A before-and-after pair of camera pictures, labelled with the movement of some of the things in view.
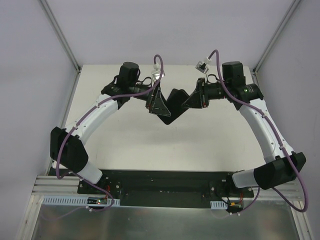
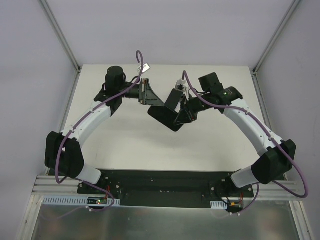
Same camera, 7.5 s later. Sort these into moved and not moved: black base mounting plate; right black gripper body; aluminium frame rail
Moved: right black gripper body
Not moved: black base mounting plate; aluminium frame rail
